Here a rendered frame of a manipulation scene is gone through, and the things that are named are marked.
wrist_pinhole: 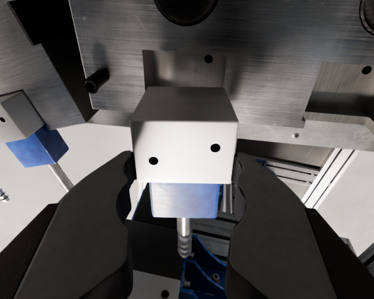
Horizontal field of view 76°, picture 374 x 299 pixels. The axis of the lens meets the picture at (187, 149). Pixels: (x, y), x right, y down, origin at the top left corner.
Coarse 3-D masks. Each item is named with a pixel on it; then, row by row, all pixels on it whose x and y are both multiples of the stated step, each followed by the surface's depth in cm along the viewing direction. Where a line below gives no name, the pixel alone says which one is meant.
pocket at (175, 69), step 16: (144, 64) 16; (160, 64) 18; (176, 64) 18; (192, 64) 18; (208, 64) 18; (224, 64) 17; (144, 80) 16; (160, 80) 19; (176, 80) 19; (192, 80) 18; (208, 80) 18
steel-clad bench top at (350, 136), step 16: (112, 112) 29; (128, 112) 28; (240, 128) 27; (256, 128) 27; (272, 128) 27; (288, 128) 27; (304, 128) 26; (320, 128) 26; (336, 128) 26; (352, 128) 26; (304, 144) 27; (320, 144) 27; (336, 144) 27; (352, 144) 27; (368, 144) 26
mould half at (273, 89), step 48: (96, 0) 14; (144, 0) 13; (240, 0) 13; (288, 0) 12; (336, 0) 12; (96, 48) 15; (144, 48) 15; (192, 48) 15; (240, 48) 14; (288, 48) 14; (336, 48) 13; (96, 96) 17; (240, 96) 16; (288, 96) 15
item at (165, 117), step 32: (160, 96) 14; (192, 96) 14; (224, 96) 14; (160, 128) 11; (192, 128) 11; (224, 128) 11; (160, 160) 12; (192, 160) 12; (224, 160) 12; (160, 192) 15; (192, 192) 15; (192, 224) 18
